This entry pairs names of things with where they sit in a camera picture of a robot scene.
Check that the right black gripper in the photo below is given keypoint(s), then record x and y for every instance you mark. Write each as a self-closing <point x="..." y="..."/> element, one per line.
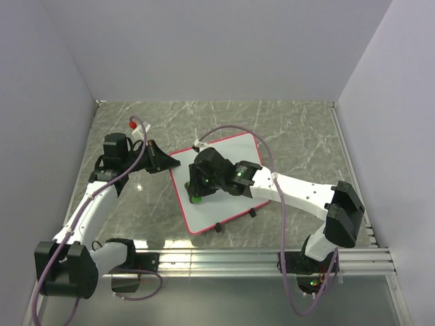
<point x="196" y="187"/>

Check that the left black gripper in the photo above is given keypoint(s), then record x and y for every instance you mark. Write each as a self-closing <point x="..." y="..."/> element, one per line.
<point x="158" y="160"/>

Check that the green whiteboard eraser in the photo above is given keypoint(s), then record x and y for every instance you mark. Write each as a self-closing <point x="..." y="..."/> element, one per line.
<point x="192" y="199"/>

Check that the pink-framed whiteboard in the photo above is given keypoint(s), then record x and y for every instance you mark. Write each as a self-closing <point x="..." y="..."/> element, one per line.
<point x="219" y="207"/>

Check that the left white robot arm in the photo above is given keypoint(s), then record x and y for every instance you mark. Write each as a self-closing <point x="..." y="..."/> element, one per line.
<point x="67" y="266"/>

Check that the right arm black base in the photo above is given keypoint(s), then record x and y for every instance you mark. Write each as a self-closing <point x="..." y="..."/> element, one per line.
<point x="297" y="263"/>

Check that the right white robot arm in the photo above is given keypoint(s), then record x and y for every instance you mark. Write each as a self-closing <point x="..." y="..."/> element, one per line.
<point x="337" y="206"/>

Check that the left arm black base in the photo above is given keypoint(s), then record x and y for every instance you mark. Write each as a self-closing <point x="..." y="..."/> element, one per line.
<point x="143" y="261"/>

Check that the left black whiteboard foot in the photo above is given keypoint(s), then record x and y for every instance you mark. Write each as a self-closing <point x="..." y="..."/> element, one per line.
<point x="218" y="227"/>

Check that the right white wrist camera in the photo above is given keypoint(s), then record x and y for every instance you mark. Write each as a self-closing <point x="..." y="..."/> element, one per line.
<point x="199" y="146"/>

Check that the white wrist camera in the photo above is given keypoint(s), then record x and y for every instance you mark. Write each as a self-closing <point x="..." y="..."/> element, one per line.
<point x="199" y="146"/>
<point x="137" y="129"/>

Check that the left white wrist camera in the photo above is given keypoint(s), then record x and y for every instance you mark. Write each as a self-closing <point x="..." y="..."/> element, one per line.
<point x="137" y="129"/>

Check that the aluminium mounting rail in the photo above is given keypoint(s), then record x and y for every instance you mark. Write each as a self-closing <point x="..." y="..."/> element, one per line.
<point x="262" y="262"/>

